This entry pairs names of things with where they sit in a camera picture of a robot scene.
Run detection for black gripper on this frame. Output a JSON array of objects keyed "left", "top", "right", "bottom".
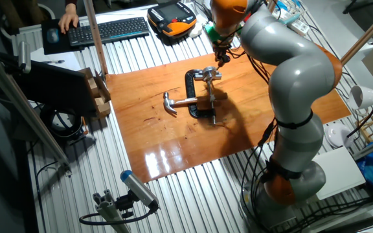
[{"left": 214, "top": 44, "right": 232, "bottom": 68}]

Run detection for black C-clamp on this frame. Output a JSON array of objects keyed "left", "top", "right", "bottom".
[{"left": 185, "top": 69, "right": 228, "bottom": 126}]

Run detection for claw hammer with wooden handle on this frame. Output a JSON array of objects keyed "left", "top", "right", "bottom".
[{"left": 163, "top": 91, "right": 229, "bottom": 115}]

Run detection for person's bare hand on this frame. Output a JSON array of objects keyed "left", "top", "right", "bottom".
[{"left": 58, "top": 3, "right": 80, "bottom": 34}]

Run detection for white rounded lump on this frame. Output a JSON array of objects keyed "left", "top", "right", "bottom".
[{"left": 188, "top": 22, "right": 203, "bottom": 39}]

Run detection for black orange teach pendant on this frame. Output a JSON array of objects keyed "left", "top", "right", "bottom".
[{"left": 146, "top": 0, "right": 198, "bottom": 38}]

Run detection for white teal handheld tool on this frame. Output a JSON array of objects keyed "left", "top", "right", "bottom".
[{"left": 282, "top": 12, "right": 302, "bottom": 26}]

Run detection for glossy orange wooden board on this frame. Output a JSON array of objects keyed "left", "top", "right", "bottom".
[{"left": 105, "top": 48, "right": 352, "bottom": 184}]

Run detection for black keyboard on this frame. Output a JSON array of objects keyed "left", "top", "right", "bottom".
[{"left": 67, "top": 16, "right": 151, "bottom": 47}]

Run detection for brown cardboard box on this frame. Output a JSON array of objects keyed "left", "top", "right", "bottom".
[{"left": 78, "top": 67, "right": 112, "bottom": 104}]

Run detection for wooden block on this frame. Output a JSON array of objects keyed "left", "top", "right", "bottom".
[
  {"left": 87, "top": 76, "right": 100, "bottom": 98},
  {"left": 94, "top": 96, "right": 111, "bottom": 119}
]

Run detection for black office chair base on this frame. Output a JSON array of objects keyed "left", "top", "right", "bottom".
[{"left": 341, "top": 0, "right": 373, "bottom": 45}]

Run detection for white paper sheet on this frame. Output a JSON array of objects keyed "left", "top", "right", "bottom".
[{"left": 30, "top": 48, "right": 84, "bottom": 72}]

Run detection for white flat box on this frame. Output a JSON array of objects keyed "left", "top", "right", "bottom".
[{"left": 312, "top": 146, "right": 367, "bottom": 201}]

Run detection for black monitor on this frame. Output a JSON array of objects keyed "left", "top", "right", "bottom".
[{"left": 0, "top": 51, "right": 98, "bottom": 119}]

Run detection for dark computer mouse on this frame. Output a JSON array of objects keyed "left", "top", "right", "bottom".
[{"left": 46, "top": 27, "right": 60, "bottom": 44}]

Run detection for black mouse pad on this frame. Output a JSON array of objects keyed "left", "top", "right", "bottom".
[{"left": 41, "top": 18, "right": 84, "bottom": 56}]

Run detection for short aluminium profile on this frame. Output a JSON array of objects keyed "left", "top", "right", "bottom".
[{"left": 92, "top": 189, "right": 132, "bottom": 233}]

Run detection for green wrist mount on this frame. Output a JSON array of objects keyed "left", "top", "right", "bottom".
[{"left": 204, "top": 24, "right": 236, "bottom": 46}]

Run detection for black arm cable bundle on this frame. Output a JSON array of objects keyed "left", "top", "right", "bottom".
[{"left": 215, "top": 6, "right": 280, "bottom": 233}]

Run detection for thin black cable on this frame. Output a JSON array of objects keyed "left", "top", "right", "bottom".
[{"left": 335, "top": 71, "right": 352, "bottom": 101}]

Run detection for grey camera with blue cap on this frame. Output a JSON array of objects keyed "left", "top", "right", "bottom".
[{"left": 120, "top": 170, "right": 160, "bottom": 211}]

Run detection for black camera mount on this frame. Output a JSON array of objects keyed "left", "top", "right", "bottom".
[{"left": 115, "top": 190, "right": 135, "bottom": 219}]

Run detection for black floor cables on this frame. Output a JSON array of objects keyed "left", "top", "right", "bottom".
[{"left": 289, "top": 195, "right": 373, "bottom": 233}]

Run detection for black cable reel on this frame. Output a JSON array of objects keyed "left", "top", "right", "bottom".
[{"left": 39, "top": 105, "right": 89, "bottom": 143}]

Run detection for black camera cable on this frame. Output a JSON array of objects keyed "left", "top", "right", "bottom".
[{"left": 78, "top": 202, "right": 158, "bottom": 227}]

